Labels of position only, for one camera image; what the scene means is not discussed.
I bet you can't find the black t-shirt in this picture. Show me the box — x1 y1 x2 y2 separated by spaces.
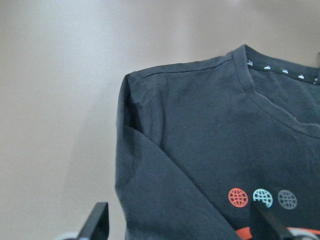
115 45 320 240

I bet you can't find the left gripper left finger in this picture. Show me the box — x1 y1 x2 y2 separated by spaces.
77 202 109 240

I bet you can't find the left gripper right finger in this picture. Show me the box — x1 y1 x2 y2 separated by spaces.
251 201 294 240

